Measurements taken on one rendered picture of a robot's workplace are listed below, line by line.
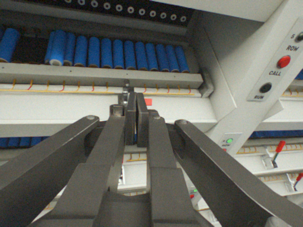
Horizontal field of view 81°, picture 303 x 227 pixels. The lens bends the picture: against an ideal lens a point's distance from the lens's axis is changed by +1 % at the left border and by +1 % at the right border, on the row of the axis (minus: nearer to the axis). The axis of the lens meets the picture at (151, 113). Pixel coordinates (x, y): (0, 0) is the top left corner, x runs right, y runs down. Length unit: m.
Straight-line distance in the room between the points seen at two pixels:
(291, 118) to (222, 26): 0.24
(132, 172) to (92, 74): 0.25
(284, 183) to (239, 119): 0.63
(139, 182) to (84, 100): 0.24
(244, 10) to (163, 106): 0.17
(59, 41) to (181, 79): 0.20
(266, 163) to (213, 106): 0.33
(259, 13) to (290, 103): 0.26
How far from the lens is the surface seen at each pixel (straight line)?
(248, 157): 0.60
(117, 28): 0.37
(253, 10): 0.27
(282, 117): 0.44
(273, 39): 0.29
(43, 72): 0.29
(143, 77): 0.29
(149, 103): 0.20
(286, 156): 0.71
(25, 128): 0.30
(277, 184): 0.93
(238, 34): 0.32
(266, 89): 0.33
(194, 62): 0.40
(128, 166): 0.44
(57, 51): 0.30
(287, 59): 0.32
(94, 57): 0.31
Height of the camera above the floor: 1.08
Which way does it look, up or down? 38 degrees down
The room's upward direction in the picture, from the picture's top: 14 degrees clockwise
